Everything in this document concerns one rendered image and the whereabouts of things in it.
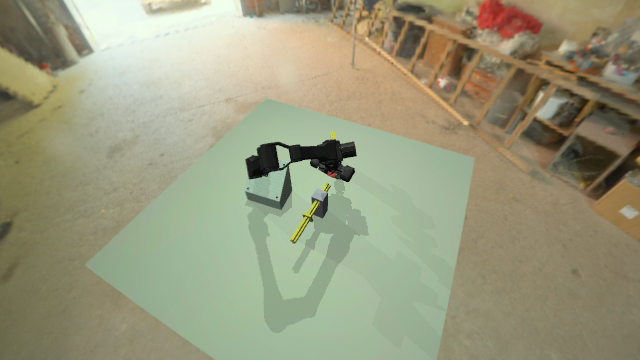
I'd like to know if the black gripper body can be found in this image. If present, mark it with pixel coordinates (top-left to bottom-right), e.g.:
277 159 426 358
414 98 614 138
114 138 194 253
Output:
310 159 355 182

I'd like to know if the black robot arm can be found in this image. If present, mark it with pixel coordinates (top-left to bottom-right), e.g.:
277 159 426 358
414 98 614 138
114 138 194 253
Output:
245 139 357 179

